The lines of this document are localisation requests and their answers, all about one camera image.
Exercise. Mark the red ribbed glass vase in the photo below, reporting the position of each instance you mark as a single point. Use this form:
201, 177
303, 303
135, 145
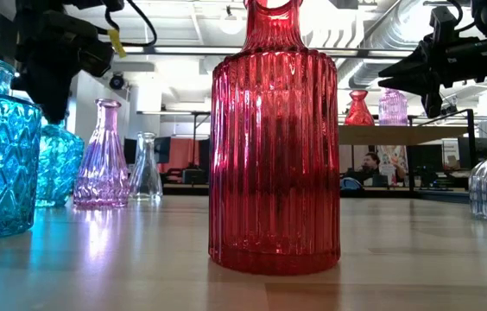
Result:
273, 151

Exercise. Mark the black ceiling spotlight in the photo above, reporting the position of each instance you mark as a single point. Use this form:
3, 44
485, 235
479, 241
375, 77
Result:
117, 82
448, 109

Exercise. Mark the red conical glass vase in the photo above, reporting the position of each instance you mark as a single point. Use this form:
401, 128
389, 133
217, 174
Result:
358, 114

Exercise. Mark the pink conical glass vase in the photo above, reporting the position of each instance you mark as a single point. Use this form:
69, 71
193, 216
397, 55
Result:
103, 173

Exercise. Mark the black computer monitor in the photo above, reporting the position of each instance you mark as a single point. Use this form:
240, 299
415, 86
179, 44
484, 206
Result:
163, 149
483, 151

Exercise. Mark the wooden shelf black frame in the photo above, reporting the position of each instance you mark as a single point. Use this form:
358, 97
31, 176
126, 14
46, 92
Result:
399, 135

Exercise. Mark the person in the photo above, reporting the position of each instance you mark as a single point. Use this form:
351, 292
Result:
372, 162

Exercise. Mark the blue textured glass vase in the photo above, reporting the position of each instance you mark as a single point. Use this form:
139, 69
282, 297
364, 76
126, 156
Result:
1, 164
60, 168

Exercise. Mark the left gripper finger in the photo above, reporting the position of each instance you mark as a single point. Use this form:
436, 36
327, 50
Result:
53, 99

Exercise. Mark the round white ceiling lamp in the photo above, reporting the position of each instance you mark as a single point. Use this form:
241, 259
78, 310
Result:
231, 26

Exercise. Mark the ceiling light strip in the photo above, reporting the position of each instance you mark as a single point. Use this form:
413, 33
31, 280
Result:
174, 50

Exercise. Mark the silver ventilation duct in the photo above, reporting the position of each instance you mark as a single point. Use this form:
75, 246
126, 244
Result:
364, 73

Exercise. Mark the clear conical glass vase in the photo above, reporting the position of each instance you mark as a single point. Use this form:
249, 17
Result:
145, 181

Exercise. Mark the orange partition panel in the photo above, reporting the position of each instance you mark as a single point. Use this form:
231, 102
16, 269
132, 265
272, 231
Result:
181, 153

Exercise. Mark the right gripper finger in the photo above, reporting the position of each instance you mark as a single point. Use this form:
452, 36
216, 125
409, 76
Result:
420, 58
431, 86

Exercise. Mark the purple ribbed glass vase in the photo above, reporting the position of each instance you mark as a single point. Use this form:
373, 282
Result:
393, 110

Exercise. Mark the yellow label tag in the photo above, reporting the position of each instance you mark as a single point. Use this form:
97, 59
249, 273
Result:
117, 43

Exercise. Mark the blue bag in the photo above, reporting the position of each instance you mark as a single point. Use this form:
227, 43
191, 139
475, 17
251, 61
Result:
351, 185

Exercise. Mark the colourful poster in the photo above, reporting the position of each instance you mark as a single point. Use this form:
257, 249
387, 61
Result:
394, 153

